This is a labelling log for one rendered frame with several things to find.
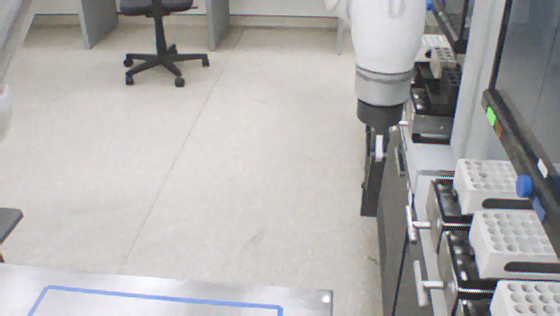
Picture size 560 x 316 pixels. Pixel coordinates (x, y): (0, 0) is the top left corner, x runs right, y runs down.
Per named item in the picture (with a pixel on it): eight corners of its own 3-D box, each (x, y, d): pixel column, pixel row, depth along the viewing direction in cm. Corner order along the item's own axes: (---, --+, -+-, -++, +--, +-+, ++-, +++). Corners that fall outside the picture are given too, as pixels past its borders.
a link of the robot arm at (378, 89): (410, 54, 82) (406, 88, 86) (354, 51, 83) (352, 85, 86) (417, 76, 75) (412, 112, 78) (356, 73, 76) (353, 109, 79)
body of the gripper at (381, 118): (407, 109, 78) (400, 161, 83) (401, 87, 85) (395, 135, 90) (358, 107, 79) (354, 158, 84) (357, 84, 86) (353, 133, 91)
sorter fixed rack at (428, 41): (505, 58, 153) (509, 38, 149) (515, 70, 144) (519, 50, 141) (409, 53, 155) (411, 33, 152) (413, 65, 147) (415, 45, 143)
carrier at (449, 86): (455, 109, 119) (459, 86, 116) (446, 109, 119) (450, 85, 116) (446, 89, 129) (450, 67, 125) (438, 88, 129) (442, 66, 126)
